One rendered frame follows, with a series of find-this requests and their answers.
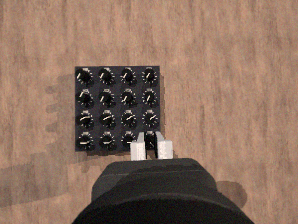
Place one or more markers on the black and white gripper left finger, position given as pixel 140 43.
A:
pixel 139 148

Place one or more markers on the black knob box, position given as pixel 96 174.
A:
pixel 129 103

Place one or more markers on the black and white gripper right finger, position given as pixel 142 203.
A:
pixel 163 147

